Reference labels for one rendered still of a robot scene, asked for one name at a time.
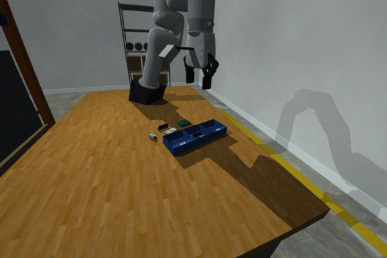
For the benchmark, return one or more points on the blue rack of three bins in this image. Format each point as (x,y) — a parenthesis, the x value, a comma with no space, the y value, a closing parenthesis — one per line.
(181,141)

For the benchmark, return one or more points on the white domino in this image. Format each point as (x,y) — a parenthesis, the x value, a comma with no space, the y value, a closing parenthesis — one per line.
(171,130)

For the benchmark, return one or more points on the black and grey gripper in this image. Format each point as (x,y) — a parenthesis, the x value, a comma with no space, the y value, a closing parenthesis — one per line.
(203,42)

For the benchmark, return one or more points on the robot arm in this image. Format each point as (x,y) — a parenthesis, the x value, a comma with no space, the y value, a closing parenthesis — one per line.
(200,17)

